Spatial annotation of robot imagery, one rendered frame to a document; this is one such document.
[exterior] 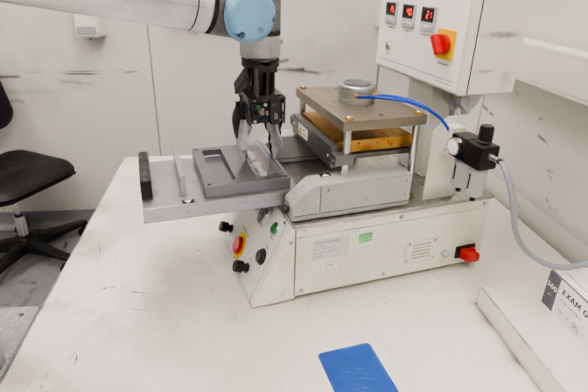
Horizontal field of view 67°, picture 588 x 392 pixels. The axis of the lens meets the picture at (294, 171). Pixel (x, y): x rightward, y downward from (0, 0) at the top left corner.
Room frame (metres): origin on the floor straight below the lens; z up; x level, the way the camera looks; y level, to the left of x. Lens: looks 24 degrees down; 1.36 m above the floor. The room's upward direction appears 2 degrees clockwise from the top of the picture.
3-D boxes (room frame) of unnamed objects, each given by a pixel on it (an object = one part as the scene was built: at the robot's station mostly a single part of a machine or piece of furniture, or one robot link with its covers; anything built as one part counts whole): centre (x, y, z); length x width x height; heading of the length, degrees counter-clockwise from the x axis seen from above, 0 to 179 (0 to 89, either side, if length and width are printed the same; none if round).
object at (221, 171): (0.86, 0.12, 0.98); 0.20 x 0.17 x 0.03; 19
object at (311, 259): (0.92, -0.13, 0.84); 0.53 x 0.37 x 0.17; 109
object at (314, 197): (0.79, -0.10, 0.97); 0.26 x 0.05 x 0.07; 109
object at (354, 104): (0.93, -0.16, 1.08); 0.31 x 0.24 x 0.13; 19
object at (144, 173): (0.80, 0.29, 0.99); 0.15 x 0.02 x 0.04; 19
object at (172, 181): (0.84, 0.16, 0.97); 0.30 x 0.22 x 0.08; 109
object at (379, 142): (0.93, -0.13, 1.07); 0.22 x 0.17 x 0.10; 19
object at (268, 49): (0.85, 0.07, 1.23); 0.08 x 0.08 x 0.05
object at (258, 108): (0.84, 0.07, 1.15); 0.09 x 0.08 x 0.12; 19
